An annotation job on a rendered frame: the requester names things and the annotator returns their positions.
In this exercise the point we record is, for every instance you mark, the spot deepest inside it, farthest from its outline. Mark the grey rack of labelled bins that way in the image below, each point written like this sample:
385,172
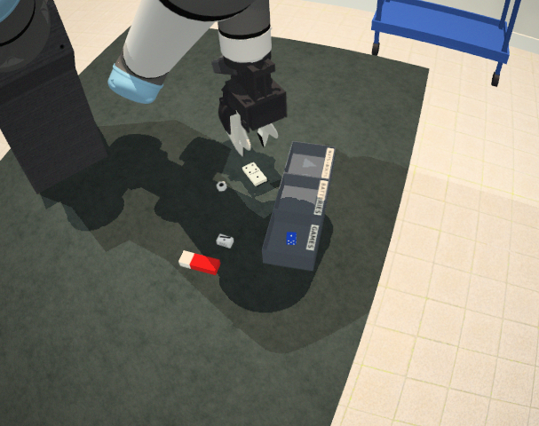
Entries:
299,206

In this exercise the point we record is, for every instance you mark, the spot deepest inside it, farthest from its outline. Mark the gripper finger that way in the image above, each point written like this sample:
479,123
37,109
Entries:
231,121
265,131

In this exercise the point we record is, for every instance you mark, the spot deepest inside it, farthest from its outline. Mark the red and white eraser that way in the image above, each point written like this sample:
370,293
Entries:
199,262

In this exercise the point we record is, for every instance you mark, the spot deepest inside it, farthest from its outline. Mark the white domino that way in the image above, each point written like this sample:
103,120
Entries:
254,174

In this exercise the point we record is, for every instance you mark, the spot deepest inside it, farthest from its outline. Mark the blue die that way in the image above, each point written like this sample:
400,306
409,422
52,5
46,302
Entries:
291,238

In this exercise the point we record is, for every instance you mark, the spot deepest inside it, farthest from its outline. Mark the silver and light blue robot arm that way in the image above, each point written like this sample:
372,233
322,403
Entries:
157,39

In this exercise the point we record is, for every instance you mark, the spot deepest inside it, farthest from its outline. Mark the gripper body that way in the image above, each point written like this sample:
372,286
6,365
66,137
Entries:
240,90

